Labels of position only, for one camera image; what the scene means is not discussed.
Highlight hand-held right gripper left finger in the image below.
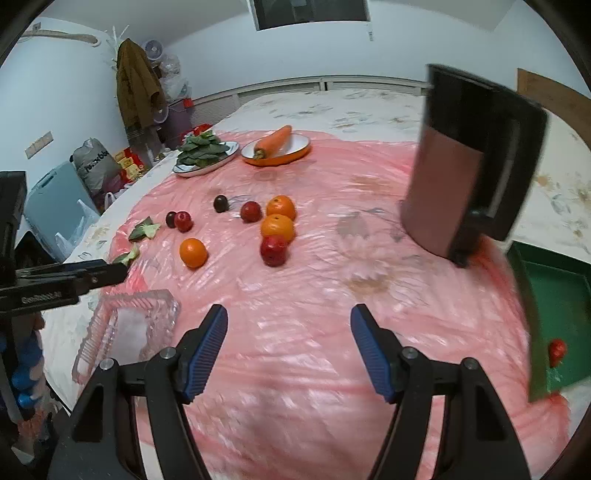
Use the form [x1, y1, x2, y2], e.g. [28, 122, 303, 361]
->
[48, 305, 229, 480]

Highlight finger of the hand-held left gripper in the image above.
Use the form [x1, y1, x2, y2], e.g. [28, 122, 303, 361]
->
[18, 259, 129, 288]

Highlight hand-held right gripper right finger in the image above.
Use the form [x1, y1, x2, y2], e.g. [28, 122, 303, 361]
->
[350, 304, 532, 480]

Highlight orange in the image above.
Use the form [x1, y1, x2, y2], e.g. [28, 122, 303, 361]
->
[267, 195, 297, 221]
[260, 214, 296, 244]
[179, 237, 208, 269]

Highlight green tray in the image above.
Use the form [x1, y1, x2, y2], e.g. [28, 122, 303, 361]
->
[505, 240, 591, 402]

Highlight green leaf piece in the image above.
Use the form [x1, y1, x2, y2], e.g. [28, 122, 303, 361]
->
[128, 216, 162, 242]
[111, 244, 140, 266]

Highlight white plastic bag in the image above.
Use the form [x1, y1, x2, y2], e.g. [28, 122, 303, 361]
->
[55, 199, 101, 259]

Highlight clear glass tray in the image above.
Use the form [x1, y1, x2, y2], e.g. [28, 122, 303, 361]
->
[71, 289, 181, 384]

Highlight pink plastic sheet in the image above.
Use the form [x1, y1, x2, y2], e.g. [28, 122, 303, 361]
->
[99, 131, 573, 480]

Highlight grey bag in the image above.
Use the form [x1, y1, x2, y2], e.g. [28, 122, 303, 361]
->
[71, 137, 123, 195]

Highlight red and yellow boxes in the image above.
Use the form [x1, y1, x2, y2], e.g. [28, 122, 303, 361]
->
[113, 148, 153, 183]

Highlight steel plate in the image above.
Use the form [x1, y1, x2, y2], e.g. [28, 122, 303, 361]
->
[173, 141, 241, 178]

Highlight spinach leaves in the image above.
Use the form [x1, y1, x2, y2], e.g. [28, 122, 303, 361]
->
[178, 130, 230, 168]

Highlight purple storage bin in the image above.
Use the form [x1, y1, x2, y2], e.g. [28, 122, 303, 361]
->
[159, 99, 195, 148]

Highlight brown coat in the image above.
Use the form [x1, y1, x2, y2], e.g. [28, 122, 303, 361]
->
[116, 39, 164, 131]

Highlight black and brown jug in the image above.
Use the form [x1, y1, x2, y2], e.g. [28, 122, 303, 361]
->
[399, 64, 549, 268]

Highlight white coat rack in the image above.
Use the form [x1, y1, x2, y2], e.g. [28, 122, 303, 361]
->
[99, 25, 131, 70]

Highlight clear plastic bags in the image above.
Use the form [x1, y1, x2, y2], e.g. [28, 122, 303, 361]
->
[159, 55, 192, 100]

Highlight carrot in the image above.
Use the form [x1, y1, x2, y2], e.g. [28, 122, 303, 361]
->
[253, 124, 293, 161]

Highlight floral quilt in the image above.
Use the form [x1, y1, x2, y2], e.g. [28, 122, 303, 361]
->
[41, 88, 591, 416]

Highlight wooden headboard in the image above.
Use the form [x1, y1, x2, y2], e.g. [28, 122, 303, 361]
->
[517, 68, 591, 101]

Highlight dark window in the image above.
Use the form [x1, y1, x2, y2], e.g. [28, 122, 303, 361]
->
[252, 0, 371, 31]

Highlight wall switch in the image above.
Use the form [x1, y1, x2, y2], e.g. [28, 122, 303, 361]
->
[25, 131, 54, 158]

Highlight beige rope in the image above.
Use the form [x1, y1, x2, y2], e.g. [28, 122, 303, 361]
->
[21, 28, 100, 47]

